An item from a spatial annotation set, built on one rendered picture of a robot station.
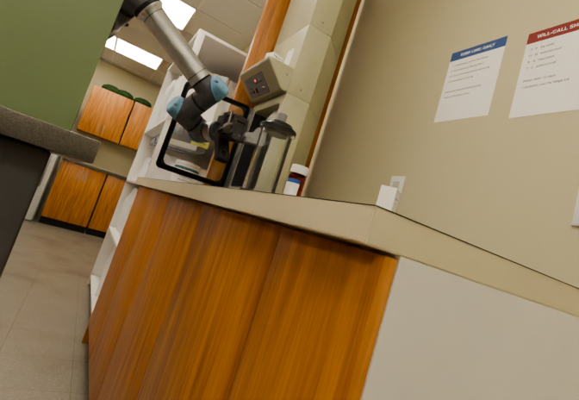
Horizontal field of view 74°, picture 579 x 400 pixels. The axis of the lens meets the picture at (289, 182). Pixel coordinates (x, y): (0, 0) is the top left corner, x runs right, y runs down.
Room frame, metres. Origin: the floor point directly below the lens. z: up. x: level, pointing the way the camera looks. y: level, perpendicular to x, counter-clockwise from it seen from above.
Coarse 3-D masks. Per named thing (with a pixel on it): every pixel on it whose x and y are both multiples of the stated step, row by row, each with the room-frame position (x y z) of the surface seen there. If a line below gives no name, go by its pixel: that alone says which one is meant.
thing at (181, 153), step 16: (208, 112) 1.65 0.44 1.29; (240, 112) 1.69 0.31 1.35; (176, 128) 1.62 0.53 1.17; (176, 144) 1.63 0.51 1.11; (192, 144) 1.64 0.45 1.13; (208, 144) 1.66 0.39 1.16; (176, 160) 1.63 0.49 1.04; (192, 160) 1.65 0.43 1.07; (208, 160) 1.67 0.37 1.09; (208, 176) 1.68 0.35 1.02
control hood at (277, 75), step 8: (256, 64) 1.49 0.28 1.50; (264, 64) 1.43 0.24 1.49; (272, 64) 1.39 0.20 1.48; (280, 64) 1.40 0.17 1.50; (248, 72) 1.58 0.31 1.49; (256, 72) 1.52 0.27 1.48; (264, 72) 1.47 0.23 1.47; (272, 72) 1.41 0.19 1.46; (280, 72) 1.41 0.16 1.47; (288, 72) 1.42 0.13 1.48; (272, 80) 1.44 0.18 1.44; (280, 80) 1.41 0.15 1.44; (288, 80) 1.43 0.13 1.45; (272, 88) 1.47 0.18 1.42; (280, 88) 1.42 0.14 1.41; (248, 96) 1.69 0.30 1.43; (264, 96) 1.57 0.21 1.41; (272, 96) 1.53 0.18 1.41
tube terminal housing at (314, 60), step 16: (304, 32) 1.45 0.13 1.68; (320, 32) 1.46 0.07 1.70; (288, 48) 1.56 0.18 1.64; (304, 48) 1.44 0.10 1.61; (320, 48) 1.47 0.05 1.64; (304, 64) 1.45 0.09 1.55; (320, 64) 1.48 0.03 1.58; (336, 64) 1.66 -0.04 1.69; (304, 80) 1.46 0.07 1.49; (320, 80) 1.52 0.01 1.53; (288, 96) 1.44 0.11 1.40; (304, 96) 1.47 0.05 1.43; (320, 96) 1.58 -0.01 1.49; (256, 112) 1.68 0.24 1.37; (272, 112) 1.62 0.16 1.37; (288, 112) 1.45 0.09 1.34; (304, 112) 1.48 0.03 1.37; (320, 112) 1.65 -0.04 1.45; (304, 128) 1.51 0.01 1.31; (304, 144) 1.57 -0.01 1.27; (288, 160) 1.48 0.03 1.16; (304, 160) 1.64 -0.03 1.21; (288, 176) 1.50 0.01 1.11
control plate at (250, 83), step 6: (258, 72) 1.50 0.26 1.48; (252, 78) 1.57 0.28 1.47; (264, 78) 1.49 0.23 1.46; (246, 84) 1.64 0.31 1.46; (252, 84) 1.60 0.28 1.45; (258, 84) 1.55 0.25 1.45; (264, 84) 1.51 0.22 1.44; (252, 90) 1.62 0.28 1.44; (258, 90) 1.57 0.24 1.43; (264, 90) 1.54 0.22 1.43; (252, 96) 1.65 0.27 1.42; (258, 96) 1.60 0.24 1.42
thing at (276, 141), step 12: (264, 132) 1.03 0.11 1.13; (276, 132) 1.02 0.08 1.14; (288, 132) 1.02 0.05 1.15; (264, 144) 1.03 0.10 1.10; (276, 144) 1.02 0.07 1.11; (252, 156) 1.05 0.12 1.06; (264, 156) 1.02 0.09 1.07; (276, 156) 1.03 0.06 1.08; (252, 168) 1.03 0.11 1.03; (264, 168) 1.02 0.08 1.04; (276, 168) 1.03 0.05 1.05; (252, 180) 1.02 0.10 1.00; (264, 180) 1.02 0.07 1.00; (276, 180) 1.04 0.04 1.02
